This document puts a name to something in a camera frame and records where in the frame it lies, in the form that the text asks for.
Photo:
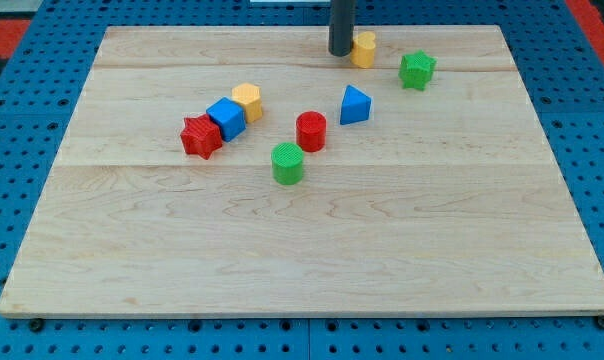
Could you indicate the blue cube block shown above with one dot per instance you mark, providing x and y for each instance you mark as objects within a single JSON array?
[{"x": 229, "y": 117}]

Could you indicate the red star block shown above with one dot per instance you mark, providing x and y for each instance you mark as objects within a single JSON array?
[{"x": 200, "y": 136}]

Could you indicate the yellow heart block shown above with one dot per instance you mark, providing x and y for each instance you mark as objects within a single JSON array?
[{"x": 363, "y": 49}]

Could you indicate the green cylinder block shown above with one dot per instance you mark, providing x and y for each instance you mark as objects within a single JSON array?
[{"x": 287, "y": 163}]

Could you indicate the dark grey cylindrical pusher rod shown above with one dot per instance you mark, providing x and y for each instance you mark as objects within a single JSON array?
[{"x": 341, "y": 24}]

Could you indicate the light wooden board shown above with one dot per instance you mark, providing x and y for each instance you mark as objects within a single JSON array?
[{"x": 446, "y": 202}]

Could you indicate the yellow hexagon block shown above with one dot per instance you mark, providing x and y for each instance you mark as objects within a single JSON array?
[{"x": 248, "y": 97}]

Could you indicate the green star block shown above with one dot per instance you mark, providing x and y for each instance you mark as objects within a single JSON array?
[{"x": 416, "y": 70}]

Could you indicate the blue triangle block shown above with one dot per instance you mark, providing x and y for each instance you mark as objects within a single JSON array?
[{"x": 355, "y": 106}]

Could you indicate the red cylinder block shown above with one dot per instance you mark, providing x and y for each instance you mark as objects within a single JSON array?
[{"x": 311, "y": 131}]

